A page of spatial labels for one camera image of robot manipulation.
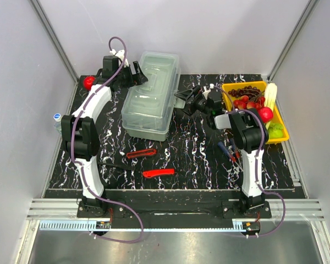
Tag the yellow plastic fruit tray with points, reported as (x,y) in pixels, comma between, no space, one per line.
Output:
(261,85)

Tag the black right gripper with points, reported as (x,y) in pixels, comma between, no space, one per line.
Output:
(190,108)

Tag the clear water bottle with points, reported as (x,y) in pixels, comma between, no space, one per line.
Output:
(57,118)

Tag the blue handled screwdriver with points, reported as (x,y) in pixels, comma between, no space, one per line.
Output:
(223,148)

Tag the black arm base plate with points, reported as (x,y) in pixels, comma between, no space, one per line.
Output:
(203,214)

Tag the red utility knife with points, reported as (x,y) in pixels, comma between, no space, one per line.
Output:
(142,153)
(157,172)

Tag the translucent green tool box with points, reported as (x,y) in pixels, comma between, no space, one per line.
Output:
(148,108)

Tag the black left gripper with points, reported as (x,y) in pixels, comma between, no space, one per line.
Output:
(137,80)

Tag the black handled tool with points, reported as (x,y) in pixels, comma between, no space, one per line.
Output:
(124,167)

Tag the red plastic apple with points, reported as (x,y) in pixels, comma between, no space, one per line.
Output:
(88,82)

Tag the dark purple grape bunch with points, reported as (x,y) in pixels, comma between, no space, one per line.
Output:
(249,91)

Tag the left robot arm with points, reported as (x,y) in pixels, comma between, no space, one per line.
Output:
(79,134)

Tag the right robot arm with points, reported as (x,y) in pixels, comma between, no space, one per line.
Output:
(249,133)

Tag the aluminium frame post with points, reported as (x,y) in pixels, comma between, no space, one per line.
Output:
(43,18)
(301,22)

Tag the aluminium frame post right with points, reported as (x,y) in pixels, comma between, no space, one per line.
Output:
(301,22)

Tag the aluminium front rail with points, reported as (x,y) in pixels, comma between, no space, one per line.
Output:
(61,214)

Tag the aluminium frame post left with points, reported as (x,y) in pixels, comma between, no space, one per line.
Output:
(43,18)

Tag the green pepper toy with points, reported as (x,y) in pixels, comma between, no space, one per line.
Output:
(275,130)

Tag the white corn cob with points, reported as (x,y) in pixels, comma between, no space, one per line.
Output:
(270,95)

